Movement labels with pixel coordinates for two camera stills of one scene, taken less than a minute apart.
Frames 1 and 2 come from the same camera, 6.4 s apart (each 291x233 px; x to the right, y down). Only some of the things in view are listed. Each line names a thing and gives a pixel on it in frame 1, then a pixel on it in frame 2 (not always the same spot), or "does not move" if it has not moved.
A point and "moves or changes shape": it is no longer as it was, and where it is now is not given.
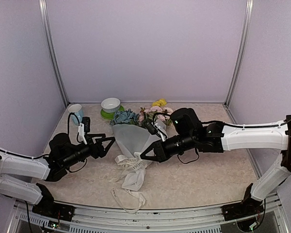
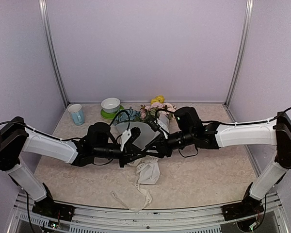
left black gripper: (100, 152) to (128, 154)
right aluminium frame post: (250, 7) does not move
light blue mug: (76, 108) does not move
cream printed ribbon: (128, 163) to (132, 163)
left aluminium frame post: (42, 5) does not move
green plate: (110, 115) does not move
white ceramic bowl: (110, 105) does not move
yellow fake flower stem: (161, 102) moves or changes shape
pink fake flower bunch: (157, 112) moves or changes shape
